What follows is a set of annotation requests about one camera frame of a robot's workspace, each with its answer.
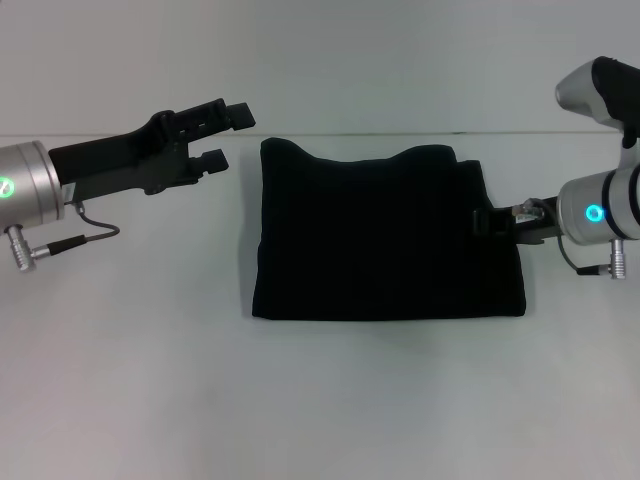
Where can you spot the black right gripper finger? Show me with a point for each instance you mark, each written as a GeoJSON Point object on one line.
{"type": "Point", "coordinates": [487, 222]}

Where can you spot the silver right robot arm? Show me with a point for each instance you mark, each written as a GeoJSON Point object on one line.
{"type": "Point", "coordinates": [605, 207]}

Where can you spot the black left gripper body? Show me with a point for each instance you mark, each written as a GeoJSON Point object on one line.
{"type": "Point", "coordinates": [125, 160]}

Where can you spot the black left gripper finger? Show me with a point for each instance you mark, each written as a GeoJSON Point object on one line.
{"type": "Point", "coordinates": [243, 116]}
{"type": "Point", "coordinates": [211, 161]}

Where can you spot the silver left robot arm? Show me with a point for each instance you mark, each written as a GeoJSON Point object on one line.
{"type": "Point", "coordinates": [30, 185]}

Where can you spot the black shirt with white print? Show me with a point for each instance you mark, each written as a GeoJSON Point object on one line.
{"type": "Point", "coordinates": [375, 240]}

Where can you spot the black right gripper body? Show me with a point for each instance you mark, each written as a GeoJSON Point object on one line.
{"type": "Point", "coordinates": [537, 231]}

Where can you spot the clear network plug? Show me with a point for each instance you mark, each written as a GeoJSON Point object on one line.
{"type": "Point", "coordinates": [527, 211]}

